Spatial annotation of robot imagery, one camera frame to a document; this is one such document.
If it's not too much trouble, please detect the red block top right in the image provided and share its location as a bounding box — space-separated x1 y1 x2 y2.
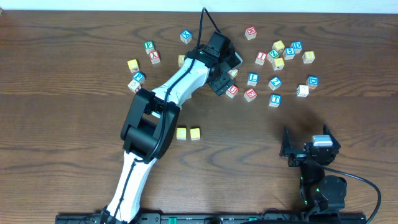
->
244 26 257 40

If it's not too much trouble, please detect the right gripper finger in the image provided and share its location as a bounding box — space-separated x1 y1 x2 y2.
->
279 128 292 157
323 124 336 143

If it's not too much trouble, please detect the yellow O block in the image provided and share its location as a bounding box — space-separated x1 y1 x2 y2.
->
190 128 201 141

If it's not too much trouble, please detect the green F block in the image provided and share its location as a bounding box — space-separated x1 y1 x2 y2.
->
144 40 155 54

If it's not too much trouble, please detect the blue D block right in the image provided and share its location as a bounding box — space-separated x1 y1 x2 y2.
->
306 76 319 89

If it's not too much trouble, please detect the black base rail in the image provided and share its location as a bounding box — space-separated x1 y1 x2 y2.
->
55 212 367 224

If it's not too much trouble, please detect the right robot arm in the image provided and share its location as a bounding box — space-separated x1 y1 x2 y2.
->
279 125 347 221

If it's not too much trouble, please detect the blue X block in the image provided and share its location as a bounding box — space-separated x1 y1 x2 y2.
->
180 30 192 44

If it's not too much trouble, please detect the blue 2 block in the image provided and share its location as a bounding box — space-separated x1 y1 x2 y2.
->
269 76 282 91

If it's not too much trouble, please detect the red U block lower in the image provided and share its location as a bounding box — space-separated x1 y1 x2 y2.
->
226 85 239 98

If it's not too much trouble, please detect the blue P block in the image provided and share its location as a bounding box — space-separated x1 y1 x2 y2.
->
132 72 146 84

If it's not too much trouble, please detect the red Y block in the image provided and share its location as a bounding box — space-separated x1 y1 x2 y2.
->
149 50 160 64

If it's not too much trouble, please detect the white red block left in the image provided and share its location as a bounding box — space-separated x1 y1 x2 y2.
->
127 80 142 93

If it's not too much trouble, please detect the yellow block upper right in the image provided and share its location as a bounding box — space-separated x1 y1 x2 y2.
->
272 40 285 53

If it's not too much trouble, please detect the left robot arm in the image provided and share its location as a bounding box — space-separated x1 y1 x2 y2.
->
100 32 243 223

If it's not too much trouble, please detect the green Z block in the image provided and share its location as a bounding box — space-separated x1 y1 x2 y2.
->
267 49 280 63

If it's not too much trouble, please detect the blue L block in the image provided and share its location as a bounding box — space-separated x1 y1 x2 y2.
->
247 73 259 86

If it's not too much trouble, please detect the blue T block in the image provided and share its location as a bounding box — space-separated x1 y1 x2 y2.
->
269 94 282 107

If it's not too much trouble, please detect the white picture block middle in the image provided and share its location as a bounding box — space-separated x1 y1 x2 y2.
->
228 69 238 80

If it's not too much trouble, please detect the white block right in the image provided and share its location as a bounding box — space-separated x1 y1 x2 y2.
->
297 85 309 97

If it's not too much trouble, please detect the yellow C block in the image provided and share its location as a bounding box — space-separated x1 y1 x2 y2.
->
176 128 187 140

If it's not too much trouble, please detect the blue D block upper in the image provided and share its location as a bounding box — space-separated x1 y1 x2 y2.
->
290 41 303 54

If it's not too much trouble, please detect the red I block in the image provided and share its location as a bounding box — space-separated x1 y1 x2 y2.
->
255 51 267 65

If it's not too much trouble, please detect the blue 5 block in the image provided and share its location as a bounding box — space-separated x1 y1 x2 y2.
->
283 47 295 60

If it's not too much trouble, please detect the red E block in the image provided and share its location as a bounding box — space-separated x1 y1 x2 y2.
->
244 88 257 102

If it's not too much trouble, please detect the yellow 8 block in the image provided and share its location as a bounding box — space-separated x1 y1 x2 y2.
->
302 51 315 64

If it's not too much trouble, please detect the yellow block far left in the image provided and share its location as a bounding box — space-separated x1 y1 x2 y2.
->
127 59 140 73

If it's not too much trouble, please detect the yellow block upper middle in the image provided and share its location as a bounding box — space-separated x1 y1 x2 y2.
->
178 55 185 67

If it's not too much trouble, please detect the yellow block below Z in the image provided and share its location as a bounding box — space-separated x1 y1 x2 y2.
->
272 58 285 71

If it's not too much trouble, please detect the blue d block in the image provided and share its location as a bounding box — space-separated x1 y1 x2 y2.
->
290 41 303 54
306 76 319 89

